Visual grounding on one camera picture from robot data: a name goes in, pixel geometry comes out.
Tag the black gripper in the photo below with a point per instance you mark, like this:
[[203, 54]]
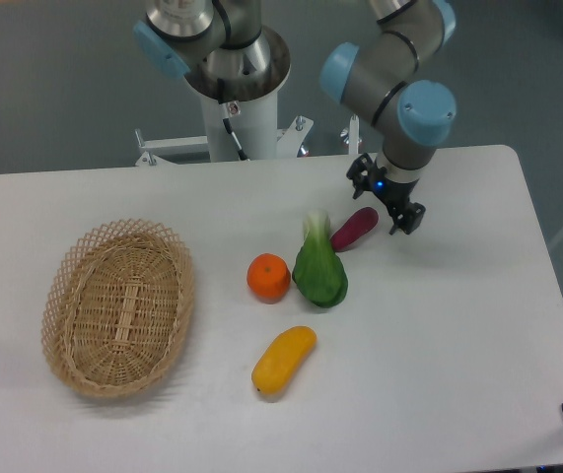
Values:
[[393, 186]]

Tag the green bok choy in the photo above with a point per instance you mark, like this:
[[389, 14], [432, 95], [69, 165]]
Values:
[[318, 272]]

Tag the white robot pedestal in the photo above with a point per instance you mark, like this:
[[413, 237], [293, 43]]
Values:
[[238, 93]]

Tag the orange tangerine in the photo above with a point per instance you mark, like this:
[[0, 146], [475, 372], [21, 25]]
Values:
[[268, 277]]

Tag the yellow mango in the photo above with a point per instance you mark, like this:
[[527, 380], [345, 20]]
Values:
[[282, 358]]

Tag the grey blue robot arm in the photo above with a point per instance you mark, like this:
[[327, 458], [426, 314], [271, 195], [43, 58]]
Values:
[[377, 83]]

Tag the woven wicker basket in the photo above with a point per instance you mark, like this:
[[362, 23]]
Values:
[[118, 309]]

